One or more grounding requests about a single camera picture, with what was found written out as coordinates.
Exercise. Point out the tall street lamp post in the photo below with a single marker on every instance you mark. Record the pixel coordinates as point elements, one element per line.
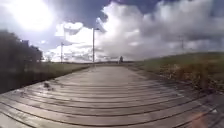
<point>93,46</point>

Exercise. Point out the dark bushes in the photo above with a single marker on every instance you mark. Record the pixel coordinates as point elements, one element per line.
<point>16,53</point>

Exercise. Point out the grass verge with dark edge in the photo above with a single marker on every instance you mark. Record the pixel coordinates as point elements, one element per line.
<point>43,71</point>

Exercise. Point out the person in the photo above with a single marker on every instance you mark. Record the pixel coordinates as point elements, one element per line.
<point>121,59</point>

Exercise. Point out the grassy embankment slope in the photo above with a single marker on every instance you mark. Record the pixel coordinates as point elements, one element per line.
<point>186,65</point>

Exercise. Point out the thin pale lamp post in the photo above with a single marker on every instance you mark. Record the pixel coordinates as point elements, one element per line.
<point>182,45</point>

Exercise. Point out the short street lamp post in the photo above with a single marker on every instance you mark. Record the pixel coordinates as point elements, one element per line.
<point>61,53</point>

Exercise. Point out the wooden plank boardwalk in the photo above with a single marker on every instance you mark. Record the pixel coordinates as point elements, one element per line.
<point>110,96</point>

